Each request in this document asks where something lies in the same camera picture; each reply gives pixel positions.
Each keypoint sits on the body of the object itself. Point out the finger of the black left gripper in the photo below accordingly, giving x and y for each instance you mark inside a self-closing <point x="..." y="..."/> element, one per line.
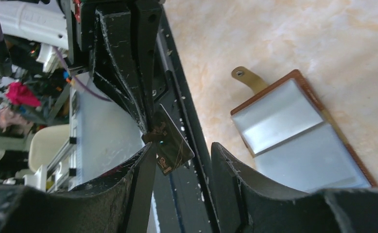
<point x="116" y="59"/>
<point x="149" y="13"/>

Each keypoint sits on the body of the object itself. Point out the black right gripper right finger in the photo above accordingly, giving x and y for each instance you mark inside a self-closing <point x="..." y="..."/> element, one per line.
<point x="248" y="202"/>

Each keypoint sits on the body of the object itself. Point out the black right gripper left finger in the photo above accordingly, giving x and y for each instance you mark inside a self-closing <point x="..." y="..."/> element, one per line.
<point x="118" y="201"/>

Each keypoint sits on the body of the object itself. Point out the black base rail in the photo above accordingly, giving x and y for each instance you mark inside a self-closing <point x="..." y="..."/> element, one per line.
<point x="181" y="200"/>

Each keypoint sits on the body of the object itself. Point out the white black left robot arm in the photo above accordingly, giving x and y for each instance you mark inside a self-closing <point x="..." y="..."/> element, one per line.
<point x="73" y="30"/>

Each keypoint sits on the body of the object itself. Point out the black VIP credit card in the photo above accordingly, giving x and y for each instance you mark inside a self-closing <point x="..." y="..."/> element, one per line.
<point x="172" y="148"/>

